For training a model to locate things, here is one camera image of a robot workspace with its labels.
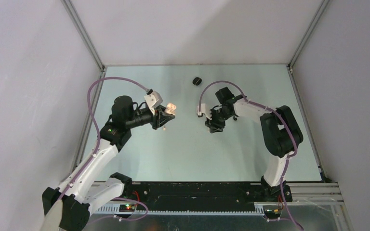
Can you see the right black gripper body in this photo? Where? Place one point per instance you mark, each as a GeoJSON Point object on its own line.
{"type": "Point", "coordinates": [220, 115]}

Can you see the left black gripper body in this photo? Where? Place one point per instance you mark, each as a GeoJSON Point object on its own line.
{"type": "Point", "coordinates": [156, 122]}

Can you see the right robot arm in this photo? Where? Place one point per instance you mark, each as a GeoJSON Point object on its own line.
{"type": "Point", "coordinates": [281, 134]}

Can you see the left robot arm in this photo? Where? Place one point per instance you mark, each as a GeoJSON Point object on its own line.
{"type": "Point", "coordinates": [71, 204]}

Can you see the black earbud charging case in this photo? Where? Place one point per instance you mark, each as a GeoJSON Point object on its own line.
{"type": "Point", "coordinates": [196, 81]}

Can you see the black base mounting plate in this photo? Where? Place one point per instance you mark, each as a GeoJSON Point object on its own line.
{"type": "Point", "coordinates": [236, 196]}

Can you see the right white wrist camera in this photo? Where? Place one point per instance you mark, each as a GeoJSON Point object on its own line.
{"type": "Point", "coordinates": [203, 111]}

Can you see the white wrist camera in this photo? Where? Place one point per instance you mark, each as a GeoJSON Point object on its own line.
{"type": "Point", "coordinates": [203, 111]}
{"type": "Point", "coordinates": [153, 99]}

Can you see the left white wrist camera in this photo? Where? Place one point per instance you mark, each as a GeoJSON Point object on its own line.
{"type": "Point", "coordinates": [153, 99]}

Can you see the left aluminium frame post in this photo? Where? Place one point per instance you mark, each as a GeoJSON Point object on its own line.
{"type": "Point", "coordinates": [79, 25]}

